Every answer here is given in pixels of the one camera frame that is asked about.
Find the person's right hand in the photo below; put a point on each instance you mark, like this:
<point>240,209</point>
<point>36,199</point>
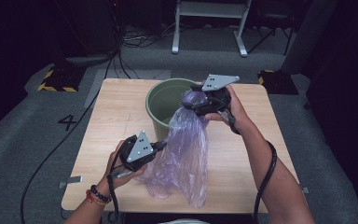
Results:
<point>240,118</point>

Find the white metal desk frame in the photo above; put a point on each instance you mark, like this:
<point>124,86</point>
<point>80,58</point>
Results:
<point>211,9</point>

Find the green plastic bucket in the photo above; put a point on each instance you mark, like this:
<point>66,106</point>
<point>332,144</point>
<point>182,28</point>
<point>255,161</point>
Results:
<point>161,99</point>

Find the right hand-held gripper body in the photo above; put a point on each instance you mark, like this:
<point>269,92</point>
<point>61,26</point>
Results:
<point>217,99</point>

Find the black equipment stand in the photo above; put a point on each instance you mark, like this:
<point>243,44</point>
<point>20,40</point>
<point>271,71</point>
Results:
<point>96,28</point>

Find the black folding stand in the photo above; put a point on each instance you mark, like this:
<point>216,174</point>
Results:
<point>273,28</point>

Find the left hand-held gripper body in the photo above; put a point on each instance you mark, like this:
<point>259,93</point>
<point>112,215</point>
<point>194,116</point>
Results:
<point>138,149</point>

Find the grey pillar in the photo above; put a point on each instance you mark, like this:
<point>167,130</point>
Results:
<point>307,34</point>

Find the person's left hand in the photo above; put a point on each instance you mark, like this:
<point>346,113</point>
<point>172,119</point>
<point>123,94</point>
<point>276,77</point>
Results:
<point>122,179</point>

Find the yellow black striped base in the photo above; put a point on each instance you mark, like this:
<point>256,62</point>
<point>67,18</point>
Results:
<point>279,82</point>
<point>62,79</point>

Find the purple plastic bag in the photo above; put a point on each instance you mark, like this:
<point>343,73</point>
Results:
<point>183,155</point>

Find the person's white clothing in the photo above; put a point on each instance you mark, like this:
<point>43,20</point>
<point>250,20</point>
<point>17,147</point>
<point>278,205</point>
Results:
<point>183,221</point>

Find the grey tape strip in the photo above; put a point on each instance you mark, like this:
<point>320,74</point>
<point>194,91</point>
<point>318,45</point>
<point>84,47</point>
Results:
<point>73,180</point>

